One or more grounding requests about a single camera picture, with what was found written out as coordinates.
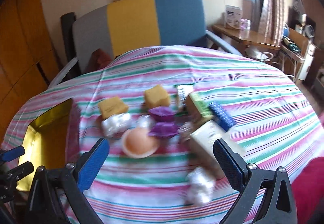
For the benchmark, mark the purple packet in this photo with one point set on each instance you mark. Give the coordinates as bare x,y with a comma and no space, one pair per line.
162,114
164,130

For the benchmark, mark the dark red cushion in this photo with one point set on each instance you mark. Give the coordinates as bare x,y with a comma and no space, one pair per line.
98,60

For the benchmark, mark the wooden desk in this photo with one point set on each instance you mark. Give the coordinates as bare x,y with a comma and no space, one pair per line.
243,39

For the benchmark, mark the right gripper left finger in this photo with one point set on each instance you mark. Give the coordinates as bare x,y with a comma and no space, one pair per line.
80,178

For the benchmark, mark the orange round cup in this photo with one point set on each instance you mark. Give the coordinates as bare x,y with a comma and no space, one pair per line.
137,144

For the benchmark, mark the wooden wardrobe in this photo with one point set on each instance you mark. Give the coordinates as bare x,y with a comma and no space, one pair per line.
29,61

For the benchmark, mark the green snack packet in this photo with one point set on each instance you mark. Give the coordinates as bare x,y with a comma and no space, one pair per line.
182,92

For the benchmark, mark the grey yellow blue chair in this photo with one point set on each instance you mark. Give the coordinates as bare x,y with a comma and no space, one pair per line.
126,25

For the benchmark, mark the small pink box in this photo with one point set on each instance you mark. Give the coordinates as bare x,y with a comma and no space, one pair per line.
245,24

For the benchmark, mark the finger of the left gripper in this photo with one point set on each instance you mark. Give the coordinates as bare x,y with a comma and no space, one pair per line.
12,154

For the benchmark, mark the cream carton box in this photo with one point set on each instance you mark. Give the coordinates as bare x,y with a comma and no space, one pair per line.
201,143

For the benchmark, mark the white cardboard box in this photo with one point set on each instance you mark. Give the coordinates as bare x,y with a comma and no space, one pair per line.
233,16

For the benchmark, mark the gold tray box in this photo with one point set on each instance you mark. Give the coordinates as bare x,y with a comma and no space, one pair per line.
52,139

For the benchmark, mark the blue Tempo tissue pack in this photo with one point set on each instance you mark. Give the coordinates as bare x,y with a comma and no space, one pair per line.
221,116

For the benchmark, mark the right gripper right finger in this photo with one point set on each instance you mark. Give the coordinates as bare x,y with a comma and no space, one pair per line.
246,181

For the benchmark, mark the yellow sponge block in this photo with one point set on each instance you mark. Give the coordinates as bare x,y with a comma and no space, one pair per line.
156,96
112,106

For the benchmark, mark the green carton box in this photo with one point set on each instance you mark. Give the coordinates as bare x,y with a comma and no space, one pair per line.
198,109

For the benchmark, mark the white plastic bundle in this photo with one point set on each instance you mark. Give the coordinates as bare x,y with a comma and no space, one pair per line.
116,124
201,186
146,122

